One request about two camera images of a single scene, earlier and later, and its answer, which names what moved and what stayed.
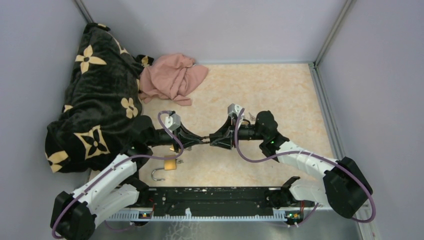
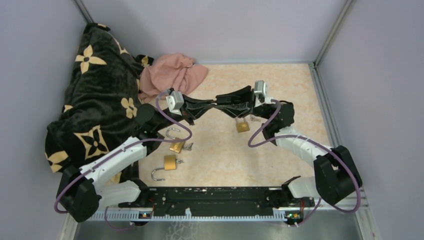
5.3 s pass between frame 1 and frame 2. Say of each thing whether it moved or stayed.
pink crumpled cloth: stayed
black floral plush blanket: stayed
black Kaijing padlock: moved
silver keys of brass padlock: stayed
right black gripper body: moved
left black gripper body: moved
